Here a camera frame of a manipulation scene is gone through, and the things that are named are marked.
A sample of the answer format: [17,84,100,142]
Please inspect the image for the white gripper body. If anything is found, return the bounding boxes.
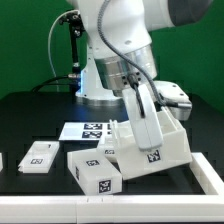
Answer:
[122,84,163,151]

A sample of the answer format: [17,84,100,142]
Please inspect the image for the white cabinet body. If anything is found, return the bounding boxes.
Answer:
[109,106,194,181]

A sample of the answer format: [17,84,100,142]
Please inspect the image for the white cabinet door panel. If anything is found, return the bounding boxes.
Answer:
[18,141,60,174]

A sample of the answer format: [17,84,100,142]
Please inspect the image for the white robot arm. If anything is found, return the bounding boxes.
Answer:
[66,0,214,151]

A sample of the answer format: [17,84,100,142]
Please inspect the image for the white rectangular cabinet box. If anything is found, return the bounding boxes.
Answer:
[67,149,122,196]

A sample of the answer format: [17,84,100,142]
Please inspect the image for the white flat marker sheet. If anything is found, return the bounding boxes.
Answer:
[59,122,111,141]

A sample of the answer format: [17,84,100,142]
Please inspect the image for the white part at left edge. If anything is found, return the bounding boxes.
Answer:
[0,153,3,173]

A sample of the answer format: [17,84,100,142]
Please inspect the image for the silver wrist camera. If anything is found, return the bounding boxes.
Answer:
[155,81,192,121]

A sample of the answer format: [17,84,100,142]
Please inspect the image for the grey braided cable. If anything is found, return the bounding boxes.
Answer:
[96,0,168,107]

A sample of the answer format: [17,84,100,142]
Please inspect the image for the white table border frame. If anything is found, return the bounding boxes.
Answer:
[0,153,224,224]

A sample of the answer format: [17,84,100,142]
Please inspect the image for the black table cables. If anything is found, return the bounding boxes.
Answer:
[31,75,75,93]

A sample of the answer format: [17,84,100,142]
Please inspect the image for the white thin cable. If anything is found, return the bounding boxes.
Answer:
[47,9,80,81]

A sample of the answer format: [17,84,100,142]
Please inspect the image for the black camera stand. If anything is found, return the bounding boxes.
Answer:
[59,10,85,94]

